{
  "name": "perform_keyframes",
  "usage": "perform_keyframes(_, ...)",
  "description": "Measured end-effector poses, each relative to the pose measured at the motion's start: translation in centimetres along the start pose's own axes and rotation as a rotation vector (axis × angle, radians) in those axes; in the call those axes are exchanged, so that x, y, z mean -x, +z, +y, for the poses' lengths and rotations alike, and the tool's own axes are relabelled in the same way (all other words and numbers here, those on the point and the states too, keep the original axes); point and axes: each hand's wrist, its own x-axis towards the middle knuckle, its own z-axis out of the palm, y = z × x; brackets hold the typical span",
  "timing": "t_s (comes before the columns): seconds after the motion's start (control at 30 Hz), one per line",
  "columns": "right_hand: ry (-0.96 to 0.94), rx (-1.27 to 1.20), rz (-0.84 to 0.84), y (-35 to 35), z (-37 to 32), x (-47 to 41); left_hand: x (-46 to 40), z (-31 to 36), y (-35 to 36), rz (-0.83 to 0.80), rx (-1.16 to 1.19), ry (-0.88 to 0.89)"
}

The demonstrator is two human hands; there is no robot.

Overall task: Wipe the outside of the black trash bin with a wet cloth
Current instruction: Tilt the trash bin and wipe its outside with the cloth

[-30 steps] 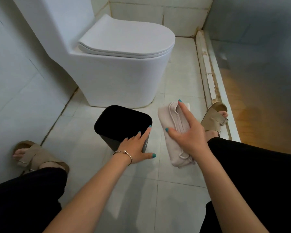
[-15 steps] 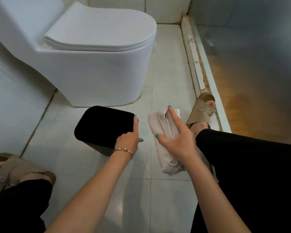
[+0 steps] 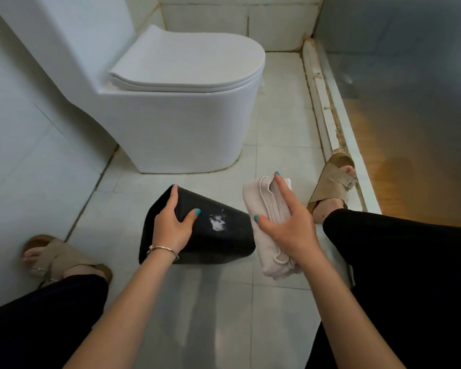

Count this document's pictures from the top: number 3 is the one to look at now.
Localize person's left hand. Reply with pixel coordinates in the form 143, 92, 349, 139
152, 184, 202, 255

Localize person's right hand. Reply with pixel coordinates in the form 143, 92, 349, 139
253, 171, 325, 267

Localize white cleaning cloth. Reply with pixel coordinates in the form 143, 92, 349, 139
242, 175, 303, 281

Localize black plastic waste bin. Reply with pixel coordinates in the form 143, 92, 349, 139
138, 184, 257, 265

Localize person's left forearm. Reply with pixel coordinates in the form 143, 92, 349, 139
63, 249, 177, 369

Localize person's right forearm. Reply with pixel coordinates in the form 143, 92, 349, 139
301, 253, 406, 369

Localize person's right beige sandal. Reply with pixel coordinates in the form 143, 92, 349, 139
306, 152, 358, 226

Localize person's beige sandal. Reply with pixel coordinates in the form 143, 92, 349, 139
306, 152, 358, 226
20, 234, 113, 290

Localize person's left beige sandal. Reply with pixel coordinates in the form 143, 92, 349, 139
20, 234, 113, 290

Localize person's black trousers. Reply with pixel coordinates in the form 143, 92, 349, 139
0, 208, 461, 369

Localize white toilet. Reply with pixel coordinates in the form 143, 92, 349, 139
0, 0, 266, 175

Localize white door threshold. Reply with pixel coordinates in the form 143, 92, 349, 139
301, 37, 382, 287

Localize white toilet seat lid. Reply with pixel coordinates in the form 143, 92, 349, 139
109, 24, 266, 93

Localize silver bracelet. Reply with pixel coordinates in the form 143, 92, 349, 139
146, 244, 180, 262

